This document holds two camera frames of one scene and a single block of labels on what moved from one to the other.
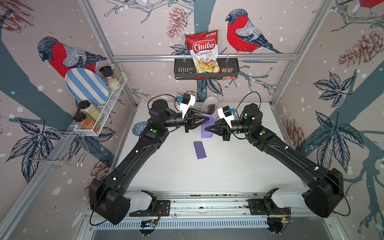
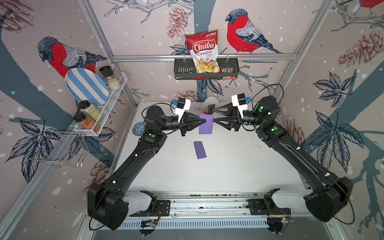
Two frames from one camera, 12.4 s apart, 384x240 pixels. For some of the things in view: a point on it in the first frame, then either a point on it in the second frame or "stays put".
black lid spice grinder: [107, 71] stays put
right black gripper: [224, 130] to [229, 112]
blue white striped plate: [85, 85] stays put
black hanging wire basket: [229, 69] stays put
